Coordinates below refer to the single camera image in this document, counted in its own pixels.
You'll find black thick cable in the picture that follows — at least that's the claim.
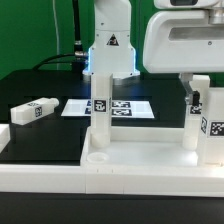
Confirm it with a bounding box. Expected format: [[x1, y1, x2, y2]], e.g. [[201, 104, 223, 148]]
[[31, 53, 88, 71]]

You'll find white desk top tray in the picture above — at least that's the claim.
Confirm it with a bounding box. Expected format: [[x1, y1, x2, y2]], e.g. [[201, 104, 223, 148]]
[[79, 125, 224, 168]]

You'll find white fence bar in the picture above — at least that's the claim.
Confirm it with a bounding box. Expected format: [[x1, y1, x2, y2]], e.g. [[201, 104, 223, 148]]
[[0, 124, 10, 153], [0, 164, 224, 198]]

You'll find black cable post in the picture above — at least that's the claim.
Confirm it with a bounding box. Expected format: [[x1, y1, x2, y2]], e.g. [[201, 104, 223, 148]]
[[72, 0, 84, 79]]

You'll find white left fence bar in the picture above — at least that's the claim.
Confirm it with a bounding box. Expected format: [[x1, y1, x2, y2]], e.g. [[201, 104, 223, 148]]
[[0, 124, 10, 153]]

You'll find white marker sheet with tags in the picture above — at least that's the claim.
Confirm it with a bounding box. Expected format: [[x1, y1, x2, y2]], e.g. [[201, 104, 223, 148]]
[[62, 99, 154, 119]]

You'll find thin white cable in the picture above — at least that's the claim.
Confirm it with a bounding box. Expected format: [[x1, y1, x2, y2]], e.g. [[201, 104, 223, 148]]
[[52, 0, 61, 71]]

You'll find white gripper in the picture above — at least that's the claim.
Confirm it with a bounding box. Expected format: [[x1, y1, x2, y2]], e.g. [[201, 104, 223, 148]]
[[143, 10, 224, 106]]

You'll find white front fence bar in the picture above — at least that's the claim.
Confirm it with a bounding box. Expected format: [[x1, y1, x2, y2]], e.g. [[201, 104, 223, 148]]
[[0, 164, 224, 198]]

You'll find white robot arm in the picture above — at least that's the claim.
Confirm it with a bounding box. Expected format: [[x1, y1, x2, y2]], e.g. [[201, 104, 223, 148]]
[[84, 0, 224, 105]]

